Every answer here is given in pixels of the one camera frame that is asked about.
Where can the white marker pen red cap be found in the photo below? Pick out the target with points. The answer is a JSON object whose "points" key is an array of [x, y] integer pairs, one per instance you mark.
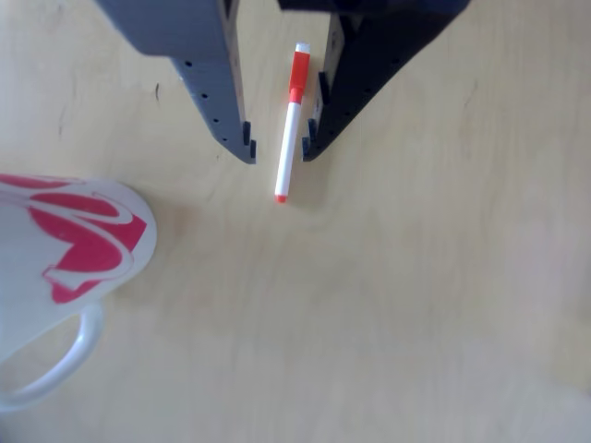
{"points": [[288, 147]]}

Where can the white mug with red hearts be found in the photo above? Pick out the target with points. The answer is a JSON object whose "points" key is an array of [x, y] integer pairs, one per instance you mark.
{"points": [[27, 277]]}

